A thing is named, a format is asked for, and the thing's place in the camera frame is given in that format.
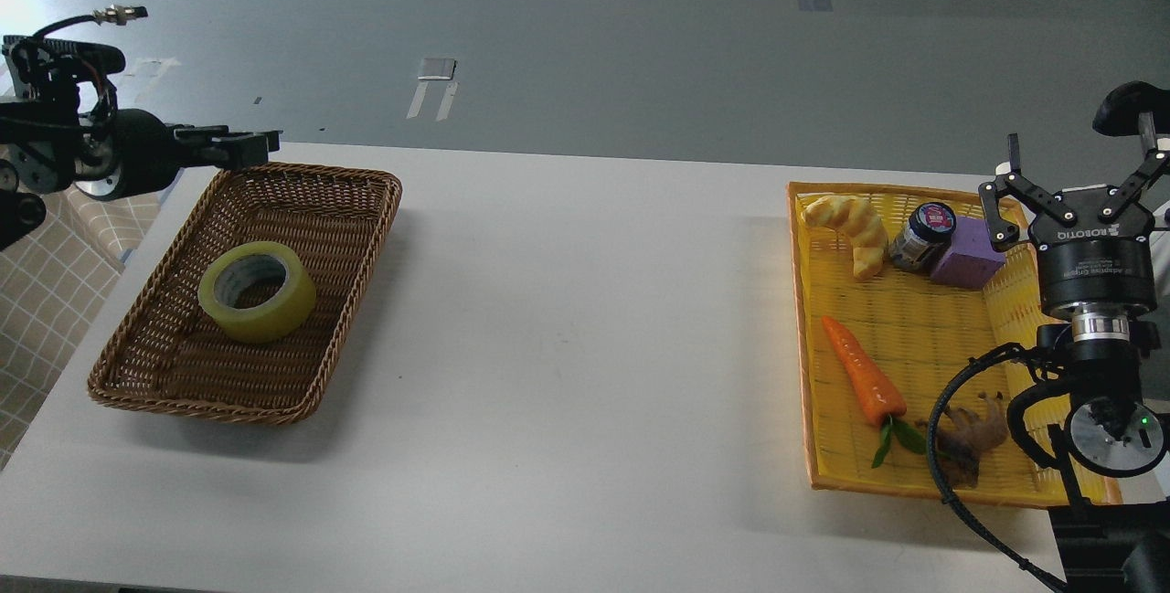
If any toy croissant bread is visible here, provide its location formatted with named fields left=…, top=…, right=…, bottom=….
left=801, top=195, right=889, bottom=281

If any brown toy animal figure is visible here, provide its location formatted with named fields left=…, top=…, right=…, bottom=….
left=935, top=392, right=1010, bottom=488

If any brown wicker basket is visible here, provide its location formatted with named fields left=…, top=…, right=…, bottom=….
left=87, top=163, right=401, bottom=425

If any beige checkered cloth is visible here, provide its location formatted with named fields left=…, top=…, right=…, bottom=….
left=1, top=186, right=172, bottom=466

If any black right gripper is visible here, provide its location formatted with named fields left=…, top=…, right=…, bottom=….
left=978, top=113, right=1170, bottom=320

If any orange toy carrot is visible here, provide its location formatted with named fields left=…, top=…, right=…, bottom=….
left=819, top=315, right=928, bottom=469

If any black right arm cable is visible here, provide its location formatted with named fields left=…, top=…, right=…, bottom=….
left=925, top=344, right=1071, bottom=592

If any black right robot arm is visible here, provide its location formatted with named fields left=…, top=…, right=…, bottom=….
left=979, top=109, right=1166, bottom=489

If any purple foam block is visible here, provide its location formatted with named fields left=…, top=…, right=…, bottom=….
left=929, top=216, right=1006, bottom=291

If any small dark jar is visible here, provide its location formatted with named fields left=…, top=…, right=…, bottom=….
left=888, top=202, right=957, bottom=273

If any black chair part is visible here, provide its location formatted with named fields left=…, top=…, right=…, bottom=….
left=1093, top=81, right=1169, bottom=138

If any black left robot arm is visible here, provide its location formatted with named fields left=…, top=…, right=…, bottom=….
left=1, top=5, right=280, bottom=248

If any yellow tape roll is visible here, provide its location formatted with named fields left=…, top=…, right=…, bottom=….
left=197, top=240, right=317, bottom=344

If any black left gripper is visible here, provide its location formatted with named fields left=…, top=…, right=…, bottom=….
left=73, top=109, right=281, bottom=202

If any yellow plastic tray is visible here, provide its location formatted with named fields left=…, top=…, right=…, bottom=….
left=787, top=182, right=1123, bottom=508

